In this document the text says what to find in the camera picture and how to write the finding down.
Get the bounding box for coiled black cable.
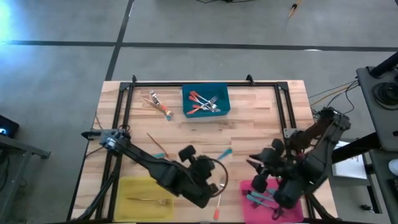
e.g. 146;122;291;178
372;81;398;110

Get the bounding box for gold chopstick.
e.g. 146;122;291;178
146;133;169;158

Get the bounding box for grey metal table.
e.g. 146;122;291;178
0;134;52;218

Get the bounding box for white paper sheet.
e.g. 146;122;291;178
331;139;368;180

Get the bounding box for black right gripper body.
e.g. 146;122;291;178
251;139;286;193

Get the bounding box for grey equipment cart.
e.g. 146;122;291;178
356;65;398;152

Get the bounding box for blue plastic bin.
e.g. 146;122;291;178
182;82;231;118

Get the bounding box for wooden stick tool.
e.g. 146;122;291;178
287;0;303;19

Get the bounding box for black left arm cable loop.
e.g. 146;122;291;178
203;156;229;198

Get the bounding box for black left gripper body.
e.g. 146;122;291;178
178;145;218;194

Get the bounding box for black stand pole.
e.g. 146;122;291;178
369;51;398;78

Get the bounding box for black device blue light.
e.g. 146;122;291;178
0;114;20;139

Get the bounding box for pink plastic bin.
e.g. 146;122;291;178
239;177;305;224

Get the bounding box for yellow plastic bin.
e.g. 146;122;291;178
114;176;174;222

